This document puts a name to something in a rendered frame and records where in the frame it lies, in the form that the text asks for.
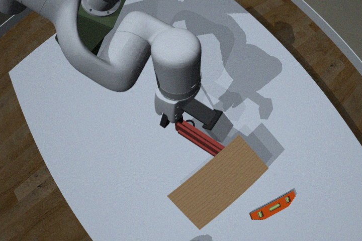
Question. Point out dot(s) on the orange spirit level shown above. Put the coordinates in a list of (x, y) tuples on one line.
[(276, 206)]

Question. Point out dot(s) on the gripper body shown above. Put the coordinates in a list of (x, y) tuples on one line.
[(170, 107)]

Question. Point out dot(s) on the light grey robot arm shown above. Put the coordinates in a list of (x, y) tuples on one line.
[(176, 53)]

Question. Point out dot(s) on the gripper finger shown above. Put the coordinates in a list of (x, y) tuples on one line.
[(164, 120)]

